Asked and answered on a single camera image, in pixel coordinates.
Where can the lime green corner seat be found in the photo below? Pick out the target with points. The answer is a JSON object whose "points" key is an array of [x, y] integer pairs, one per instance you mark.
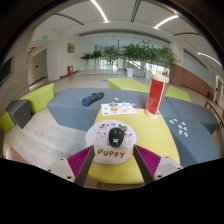
{"points": [[40, 98]]}

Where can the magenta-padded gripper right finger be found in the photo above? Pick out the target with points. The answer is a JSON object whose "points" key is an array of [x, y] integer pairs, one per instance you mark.
{"points": [[150, 159]]}

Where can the row of potted plants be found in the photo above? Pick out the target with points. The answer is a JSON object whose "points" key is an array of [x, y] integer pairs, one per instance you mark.
{"points": [[133, 53]]}

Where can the grey door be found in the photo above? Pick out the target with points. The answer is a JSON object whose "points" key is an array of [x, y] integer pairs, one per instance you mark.
{"points": [[40, 66]]}

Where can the gold wall plaque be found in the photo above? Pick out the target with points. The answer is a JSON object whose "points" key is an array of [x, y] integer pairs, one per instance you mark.
{"points": [[71, 48]]}

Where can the small paper sticker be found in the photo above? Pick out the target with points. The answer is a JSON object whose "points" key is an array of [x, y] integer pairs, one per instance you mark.
{"points": [[175, 120], [133, 104], [184, 128], [185, 134], [171, 121], [116, 98], [181, 132], [183, 123], [180, 126]]}

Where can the long grey upholstered bench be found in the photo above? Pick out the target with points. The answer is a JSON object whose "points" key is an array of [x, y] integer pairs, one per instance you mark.
{"points": [[66, 106]]}

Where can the red lamp with wooden ends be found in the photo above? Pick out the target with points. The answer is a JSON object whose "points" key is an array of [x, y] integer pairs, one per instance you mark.
{"points": [[155, 96]]}

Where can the lime green upholstered bench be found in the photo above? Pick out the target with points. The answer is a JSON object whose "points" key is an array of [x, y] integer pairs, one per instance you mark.
{"points": [[126, 85], [178, 94]]}

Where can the dark grey small seat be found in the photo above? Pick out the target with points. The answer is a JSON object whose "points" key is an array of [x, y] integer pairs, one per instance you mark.
{"points": [[18, 113]]}

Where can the round white printed mouse pad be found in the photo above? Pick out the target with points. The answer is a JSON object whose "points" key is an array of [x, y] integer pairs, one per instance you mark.
{"points": [[100, 131]]}

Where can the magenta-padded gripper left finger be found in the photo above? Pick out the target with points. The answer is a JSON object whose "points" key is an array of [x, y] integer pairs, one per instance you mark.
{"points": [[80, 160]]}

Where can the white sticker sheet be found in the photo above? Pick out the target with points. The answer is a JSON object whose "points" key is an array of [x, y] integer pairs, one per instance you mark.
{"points": [[118, 109]]}

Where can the ceiling strip lights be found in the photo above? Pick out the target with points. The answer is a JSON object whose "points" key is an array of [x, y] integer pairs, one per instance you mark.
{"points": [[100, 11]]}

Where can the red fire extinguisher box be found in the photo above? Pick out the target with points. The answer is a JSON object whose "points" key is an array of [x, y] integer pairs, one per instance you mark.
{"points": [[70, 70]]}

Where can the black computer mouse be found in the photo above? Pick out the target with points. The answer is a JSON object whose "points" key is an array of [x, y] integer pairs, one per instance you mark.
{"points": [[116, 136]]}

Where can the black wall screen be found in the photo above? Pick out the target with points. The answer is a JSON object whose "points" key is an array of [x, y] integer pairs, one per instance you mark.
{"points": [[5, 71]]}

